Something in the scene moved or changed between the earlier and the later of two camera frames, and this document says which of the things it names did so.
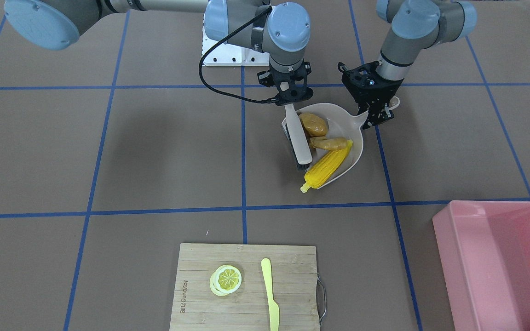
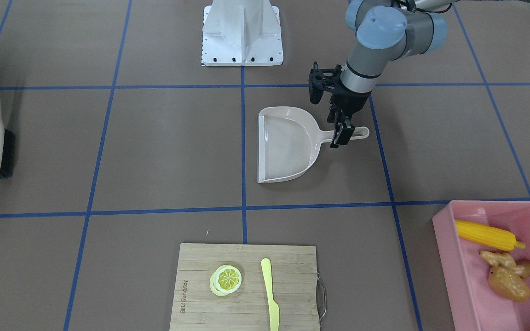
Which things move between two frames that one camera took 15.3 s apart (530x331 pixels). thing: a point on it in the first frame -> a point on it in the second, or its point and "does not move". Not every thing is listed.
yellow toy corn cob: (324, 169) -> (487, 235)
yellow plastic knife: (274, 308) does not move
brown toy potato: (313, 126) -> (508, 284)
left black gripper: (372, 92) -> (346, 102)
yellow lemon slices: (225, 280) does not move
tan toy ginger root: (325, 143) -> (524, 268)
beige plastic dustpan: (342, 122) -> (289, 141)
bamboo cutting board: (195, 306) does not move
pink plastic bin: (500, 262) does not move
